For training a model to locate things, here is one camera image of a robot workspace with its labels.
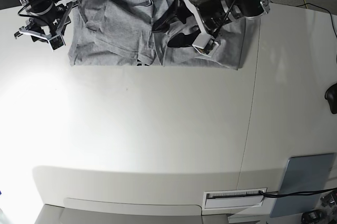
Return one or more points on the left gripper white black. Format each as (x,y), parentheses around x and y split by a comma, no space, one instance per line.
(210,16)

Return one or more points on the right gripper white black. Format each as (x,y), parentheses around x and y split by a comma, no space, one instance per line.
(46,22)

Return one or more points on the grey T-shirt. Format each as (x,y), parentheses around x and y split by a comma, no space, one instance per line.
(119,32)

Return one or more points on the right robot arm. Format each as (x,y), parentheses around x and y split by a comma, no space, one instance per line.
(46,21)

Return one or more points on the black computer mouse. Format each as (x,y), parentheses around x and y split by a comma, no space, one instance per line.
(331,97)

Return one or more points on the grey-blue tablet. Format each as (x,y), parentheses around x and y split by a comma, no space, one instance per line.
(302,173)

